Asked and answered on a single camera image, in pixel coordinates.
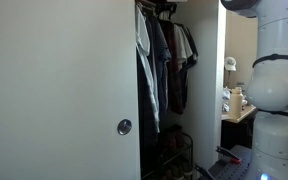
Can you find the black t-shirt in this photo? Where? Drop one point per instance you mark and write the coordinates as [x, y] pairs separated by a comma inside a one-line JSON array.
[[191, 56]]

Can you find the small white desk item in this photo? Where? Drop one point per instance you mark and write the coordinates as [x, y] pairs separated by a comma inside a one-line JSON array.
[[226, 94], [225, 107]]

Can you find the perforated grey base plate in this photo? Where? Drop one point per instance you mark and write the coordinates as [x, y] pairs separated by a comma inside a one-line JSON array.
[[230, 171]]

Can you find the white shirt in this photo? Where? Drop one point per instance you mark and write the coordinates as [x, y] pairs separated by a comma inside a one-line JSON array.
[[143, 36]]

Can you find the red plaid shirt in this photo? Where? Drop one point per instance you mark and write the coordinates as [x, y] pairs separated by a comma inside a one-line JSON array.
[[174, 83]]

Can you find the black metal shoe rack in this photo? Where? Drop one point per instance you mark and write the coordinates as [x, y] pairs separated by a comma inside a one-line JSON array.
[[192, 153]]

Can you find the navy floral print shirt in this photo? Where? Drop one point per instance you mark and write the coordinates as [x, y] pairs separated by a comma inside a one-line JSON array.
[[160, 50]]

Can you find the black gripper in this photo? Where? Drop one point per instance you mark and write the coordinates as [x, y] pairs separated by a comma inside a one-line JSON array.
[[165, 8]]

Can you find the brown suede boot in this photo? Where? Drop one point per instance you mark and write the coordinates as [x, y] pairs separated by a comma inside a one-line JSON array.
[[176, 135]]

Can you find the cream bottle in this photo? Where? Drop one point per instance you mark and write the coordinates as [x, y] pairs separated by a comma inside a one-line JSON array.
[[235, 103]]

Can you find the cream t-shirt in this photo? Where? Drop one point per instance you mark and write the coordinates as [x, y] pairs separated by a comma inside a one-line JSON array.
[[181, 46]]

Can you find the red black clamp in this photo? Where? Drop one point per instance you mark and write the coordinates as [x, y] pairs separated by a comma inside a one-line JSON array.
[[229, 155]]

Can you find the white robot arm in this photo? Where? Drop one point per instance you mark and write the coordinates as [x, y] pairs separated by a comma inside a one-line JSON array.
[[274, 83]]

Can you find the round metal door pull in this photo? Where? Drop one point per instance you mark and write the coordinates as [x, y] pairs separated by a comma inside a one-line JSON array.
[[124, 127]]

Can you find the white cap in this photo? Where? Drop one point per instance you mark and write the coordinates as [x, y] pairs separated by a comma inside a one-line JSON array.
[[230, 63]]

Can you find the light wooden desk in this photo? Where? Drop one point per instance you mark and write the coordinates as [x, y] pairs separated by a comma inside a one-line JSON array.
[[242, 113]]

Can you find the white sliding closet door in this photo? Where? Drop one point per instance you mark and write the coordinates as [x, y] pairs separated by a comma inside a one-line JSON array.
[[57, 90]]

